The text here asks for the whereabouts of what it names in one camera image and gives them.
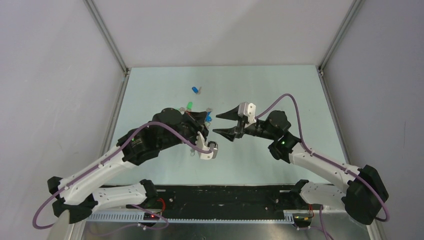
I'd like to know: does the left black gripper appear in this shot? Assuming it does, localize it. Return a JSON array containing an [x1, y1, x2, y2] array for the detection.
[[158, 111, 209, 151]]

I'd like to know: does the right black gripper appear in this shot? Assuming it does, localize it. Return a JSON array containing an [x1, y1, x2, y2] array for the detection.
[[212, 104, 277, 143]]

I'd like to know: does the blue tag key middle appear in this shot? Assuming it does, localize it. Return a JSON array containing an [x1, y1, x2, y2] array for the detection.
[[205, 108, 213, 123]]

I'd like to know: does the blue tag key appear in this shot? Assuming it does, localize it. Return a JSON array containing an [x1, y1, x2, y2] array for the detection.
[[205, 108, 213, 123], [191, 86, 202, 95]]

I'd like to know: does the green tag key loose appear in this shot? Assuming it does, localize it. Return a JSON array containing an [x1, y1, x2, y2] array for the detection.
[[186, 101, 193, 112]]

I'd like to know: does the blue tag key far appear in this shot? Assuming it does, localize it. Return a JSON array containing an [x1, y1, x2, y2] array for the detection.
[[191, 86, 202, 95]]

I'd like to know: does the left controller board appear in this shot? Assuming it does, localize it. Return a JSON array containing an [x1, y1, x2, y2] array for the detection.
[[142, 212, 161, 221]]

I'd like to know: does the controller board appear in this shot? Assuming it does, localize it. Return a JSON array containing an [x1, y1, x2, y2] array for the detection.
[[293, 215, 314, 224], [142, 212, 161, 221]]

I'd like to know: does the right controller board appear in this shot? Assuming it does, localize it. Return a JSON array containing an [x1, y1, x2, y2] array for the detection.
[[293, 215, 314, 224]]

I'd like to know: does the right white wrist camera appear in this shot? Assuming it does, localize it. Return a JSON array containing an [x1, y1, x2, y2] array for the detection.
[[237, 102, 257, 128]]

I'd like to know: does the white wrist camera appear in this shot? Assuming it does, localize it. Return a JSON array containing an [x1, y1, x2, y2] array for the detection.
[[237, 102, 257, 128], [196, 132, 219, 160]]

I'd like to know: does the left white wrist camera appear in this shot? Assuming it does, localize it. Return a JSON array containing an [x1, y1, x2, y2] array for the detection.
[[196, 132, 219, 160]]

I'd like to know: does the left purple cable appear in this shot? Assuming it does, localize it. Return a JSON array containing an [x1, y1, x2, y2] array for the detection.
[[32, 121, 215, 230]]

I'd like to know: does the left aluminium corner post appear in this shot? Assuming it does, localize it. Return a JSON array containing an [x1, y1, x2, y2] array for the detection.
[[83, 0, 129, 76]]

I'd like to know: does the aluminium corner post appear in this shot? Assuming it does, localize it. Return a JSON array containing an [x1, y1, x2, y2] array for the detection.
[[83, 0, 129, 76], [317, 0, 365, 76]]

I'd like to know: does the right aluminium corner post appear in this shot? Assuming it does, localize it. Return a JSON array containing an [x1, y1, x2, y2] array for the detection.
[[317, 0, 365, 76]]

